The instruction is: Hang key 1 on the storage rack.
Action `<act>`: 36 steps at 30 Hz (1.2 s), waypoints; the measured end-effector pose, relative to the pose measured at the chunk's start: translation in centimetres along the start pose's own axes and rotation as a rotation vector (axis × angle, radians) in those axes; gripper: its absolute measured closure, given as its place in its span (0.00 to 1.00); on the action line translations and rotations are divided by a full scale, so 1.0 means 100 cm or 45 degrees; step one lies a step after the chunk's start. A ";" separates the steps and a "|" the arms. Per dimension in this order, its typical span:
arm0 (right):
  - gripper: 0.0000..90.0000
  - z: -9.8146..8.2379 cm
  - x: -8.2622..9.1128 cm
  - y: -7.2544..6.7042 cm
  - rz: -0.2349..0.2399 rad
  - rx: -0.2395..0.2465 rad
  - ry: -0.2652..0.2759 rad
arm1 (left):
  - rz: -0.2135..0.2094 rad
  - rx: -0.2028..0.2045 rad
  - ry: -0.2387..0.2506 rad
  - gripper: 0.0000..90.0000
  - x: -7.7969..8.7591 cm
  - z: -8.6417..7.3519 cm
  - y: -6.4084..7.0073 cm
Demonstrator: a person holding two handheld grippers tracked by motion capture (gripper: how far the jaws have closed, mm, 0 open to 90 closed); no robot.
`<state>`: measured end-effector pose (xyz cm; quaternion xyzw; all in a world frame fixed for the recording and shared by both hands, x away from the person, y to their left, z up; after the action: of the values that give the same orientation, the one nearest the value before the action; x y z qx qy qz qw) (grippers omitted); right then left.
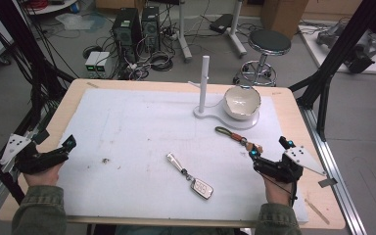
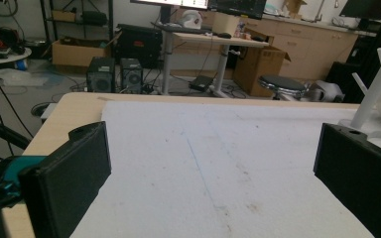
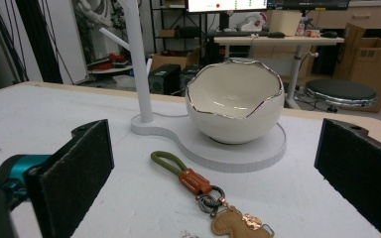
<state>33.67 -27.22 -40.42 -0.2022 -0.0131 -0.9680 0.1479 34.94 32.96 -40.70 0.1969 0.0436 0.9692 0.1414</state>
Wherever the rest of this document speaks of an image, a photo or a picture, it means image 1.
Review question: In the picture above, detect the thin wooden stick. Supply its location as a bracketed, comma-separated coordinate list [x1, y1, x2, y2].
[304, 198, 331, 226]

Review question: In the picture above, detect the clear plastic bag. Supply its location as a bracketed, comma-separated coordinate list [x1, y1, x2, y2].
[54, 12, 96, 32]

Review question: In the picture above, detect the coiled black cable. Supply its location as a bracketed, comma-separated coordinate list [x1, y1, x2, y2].
[149, 51, 174, 72]

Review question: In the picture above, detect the white bench power supply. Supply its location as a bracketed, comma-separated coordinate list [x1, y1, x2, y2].
[84, 51, 102, 79]
[95, 51, 113, 79]

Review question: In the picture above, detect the white platform with grey machine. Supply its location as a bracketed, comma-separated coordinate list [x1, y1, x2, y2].
[298, 19, 376, 76]

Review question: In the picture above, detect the white table leg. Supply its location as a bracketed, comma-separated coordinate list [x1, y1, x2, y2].
[176, 0, 194, 64]
[226, 0, 249, 60]

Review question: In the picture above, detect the green and orange strap keychain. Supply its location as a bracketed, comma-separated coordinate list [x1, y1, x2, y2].
[214, 125, 264, 155]

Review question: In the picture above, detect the person's right hand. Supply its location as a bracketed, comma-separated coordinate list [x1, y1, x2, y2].
[262, 175, 294, 208]

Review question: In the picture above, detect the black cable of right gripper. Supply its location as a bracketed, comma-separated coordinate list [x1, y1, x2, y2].
[260, 172, 299, 209]

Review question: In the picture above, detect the white foam mat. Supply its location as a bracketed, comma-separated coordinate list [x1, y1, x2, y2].
[56, 88, 309, 225]

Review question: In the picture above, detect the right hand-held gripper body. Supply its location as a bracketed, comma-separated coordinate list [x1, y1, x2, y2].
[254, 145, 327, 184]

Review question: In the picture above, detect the silver car key with keyring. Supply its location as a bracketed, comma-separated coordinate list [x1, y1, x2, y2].
[165, 152, 215, 201]

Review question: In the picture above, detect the white key stand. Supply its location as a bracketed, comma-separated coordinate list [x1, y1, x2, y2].
[187, 55, 260, 131]

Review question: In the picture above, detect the large black computer tower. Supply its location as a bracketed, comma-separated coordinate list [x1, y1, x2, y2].
[112, 7, 143, 64]

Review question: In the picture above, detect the black metal frame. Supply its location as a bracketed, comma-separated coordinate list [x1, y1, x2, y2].
[288, 0, 376, 143]
[0, 0, 76, 205]

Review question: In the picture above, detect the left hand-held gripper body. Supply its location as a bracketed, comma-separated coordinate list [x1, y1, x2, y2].
[0, 129, 70, 175]

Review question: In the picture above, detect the small black computer tower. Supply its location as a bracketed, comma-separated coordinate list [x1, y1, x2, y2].
[140, 6, 162, 53]

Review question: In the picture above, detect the white round table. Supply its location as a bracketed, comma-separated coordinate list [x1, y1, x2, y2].
[24, 0, 79, 17]

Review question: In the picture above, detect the black flat device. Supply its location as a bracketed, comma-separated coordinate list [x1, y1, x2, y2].
[208, 13, 235, 35]

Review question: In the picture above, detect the person's left hand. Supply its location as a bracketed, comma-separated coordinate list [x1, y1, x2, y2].
[23, 162, 63, 188]

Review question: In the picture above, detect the white bowl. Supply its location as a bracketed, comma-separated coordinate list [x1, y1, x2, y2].
[222, 85, 262, 121]

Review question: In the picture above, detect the grey tape piece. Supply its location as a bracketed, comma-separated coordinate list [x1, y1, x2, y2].
[317, 177, 339, 189]

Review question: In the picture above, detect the black round stool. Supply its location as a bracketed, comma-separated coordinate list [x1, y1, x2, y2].
[232, 28, 293, 88]

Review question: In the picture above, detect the cardboard box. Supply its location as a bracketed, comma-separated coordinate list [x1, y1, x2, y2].
[259, 0, 309, 41]

